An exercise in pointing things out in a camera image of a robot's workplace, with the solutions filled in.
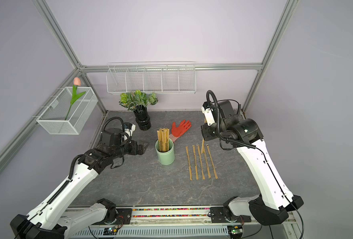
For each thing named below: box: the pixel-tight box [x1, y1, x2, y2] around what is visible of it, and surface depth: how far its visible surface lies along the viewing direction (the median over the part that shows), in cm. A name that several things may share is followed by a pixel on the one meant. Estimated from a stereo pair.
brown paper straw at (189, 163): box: [185, 145, 193, 181], surface depth 93 cm
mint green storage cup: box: [155, 138, 176, 166], surface depth 89 cm
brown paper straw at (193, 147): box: [191, 144, 199, 181], surface depth 95 cm
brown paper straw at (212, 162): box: [205, 143, 219, 180], surface depth 93 cm
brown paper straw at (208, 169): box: [202, 150, 212, 179], surface depth 92 cm
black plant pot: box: [133, 104, 152, 131], surface depth 104 cm
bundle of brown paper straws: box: [156, 127, 171, 152], surface depth 86 cm
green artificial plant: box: [118, 89, 159, 112], surface depth 95 cm
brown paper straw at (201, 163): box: [196, 144, 206, 180], surface depth 92 cm
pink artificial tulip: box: [64, 77, 87, 121], surface depth 82 cm
